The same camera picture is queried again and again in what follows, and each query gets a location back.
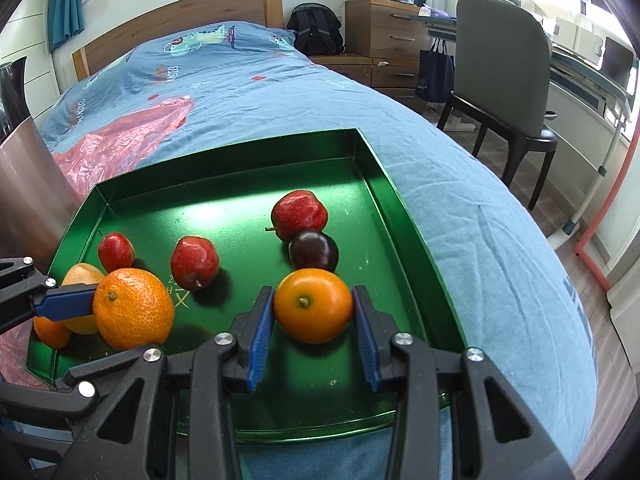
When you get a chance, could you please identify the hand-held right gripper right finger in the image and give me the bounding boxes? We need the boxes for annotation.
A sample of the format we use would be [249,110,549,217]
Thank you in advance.
[351,284,576,480]

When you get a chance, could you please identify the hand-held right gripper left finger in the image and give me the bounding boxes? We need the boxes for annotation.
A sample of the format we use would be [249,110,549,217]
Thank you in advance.
[62,285,277,480]

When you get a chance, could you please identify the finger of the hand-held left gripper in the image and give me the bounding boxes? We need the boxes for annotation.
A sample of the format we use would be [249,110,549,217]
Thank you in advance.
[0,346,151,423]
[0,256,101,333]

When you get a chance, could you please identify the yellow lemon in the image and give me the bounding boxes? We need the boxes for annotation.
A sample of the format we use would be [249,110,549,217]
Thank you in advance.
[60,263,107,336]

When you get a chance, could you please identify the small orange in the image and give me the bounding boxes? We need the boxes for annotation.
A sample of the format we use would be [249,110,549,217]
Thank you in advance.
[32,316,73,350]

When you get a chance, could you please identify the smooth orange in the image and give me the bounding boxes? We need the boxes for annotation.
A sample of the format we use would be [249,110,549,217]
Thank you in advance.
[273,268,354,345]

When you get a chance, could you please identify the large dimpled orange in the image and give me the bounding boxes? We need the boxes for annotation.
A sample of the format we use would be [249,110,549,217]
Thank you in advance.
[92,268,176,352]

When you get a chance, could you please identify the small red apple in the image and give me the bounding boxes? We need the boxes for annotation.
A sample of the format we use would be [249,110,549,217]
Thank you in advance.
[96,230,137,273]

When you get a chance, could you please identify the dark purple plum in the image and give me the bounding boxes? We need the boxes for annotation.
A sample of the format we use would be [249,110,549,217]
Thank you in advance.
[288,230,340,272]

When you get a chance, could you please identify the green metal tray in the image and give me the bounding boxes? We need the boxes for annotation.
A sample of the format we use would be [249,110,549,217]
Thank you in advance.
[25,127,471,445]

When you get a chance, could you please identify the stainless steel container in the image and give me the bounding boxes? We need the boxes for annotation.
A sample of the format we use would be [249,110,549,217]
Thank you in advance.
[0,117,83,266]

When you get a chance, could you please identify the red plastic bag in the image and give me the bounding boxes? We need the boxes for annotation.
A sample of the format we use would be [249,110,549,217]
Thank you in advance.
[0,95,195,391]

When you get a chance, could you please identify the black glossy jug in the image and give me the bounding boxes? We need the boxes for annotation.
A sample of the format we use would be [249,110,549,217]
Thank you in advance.
[0,57,35,133]

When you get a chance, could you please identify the low wooden nightstand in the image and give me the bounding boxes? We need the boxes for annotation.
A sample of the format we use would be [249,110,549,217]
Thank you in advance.
[307,54,436,111]

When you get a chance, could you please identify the navy tote bag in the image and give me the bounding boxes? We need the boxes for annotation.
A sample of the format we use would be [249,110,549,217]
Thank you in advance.
[415,39,456,103]

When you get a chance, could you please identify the grey chair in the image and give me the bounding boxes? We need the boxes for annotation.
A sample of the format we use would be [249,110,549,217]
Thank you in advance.
[436,0,558,211]

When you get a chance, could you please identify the black backpack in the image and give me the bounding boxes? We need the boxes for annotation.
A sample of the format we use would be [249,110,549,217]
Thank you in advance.
[286,2,346,57]

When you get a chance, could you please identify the tall wooden dresser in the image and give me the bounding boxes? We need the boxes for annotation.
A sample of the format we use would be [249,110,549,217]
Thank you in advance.
[344,0,436,58]

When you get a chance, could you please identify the wooden headboard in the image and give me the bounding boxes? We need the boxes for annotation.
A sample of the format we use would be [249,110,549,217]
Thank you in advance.
[72,0,284,81]

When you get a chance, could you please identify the glass top desk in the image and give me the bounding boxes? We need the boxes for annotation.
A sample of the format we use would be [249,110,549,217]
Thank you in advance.
[410,10,633,236]

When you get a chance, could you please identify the cream box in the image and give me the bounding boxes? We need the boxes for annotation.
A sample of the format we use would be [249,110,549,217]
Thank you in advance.
[552,14,603,56]

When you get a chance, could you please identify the black monitor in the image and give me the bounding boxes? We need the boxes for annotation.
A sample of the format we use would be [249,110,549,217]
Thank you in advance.
[600,36,638,96]

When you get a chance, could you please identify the red metal frame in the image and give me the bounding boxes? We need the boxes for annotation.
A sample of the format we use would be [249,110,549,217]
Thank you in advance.
[575,130,640,293]

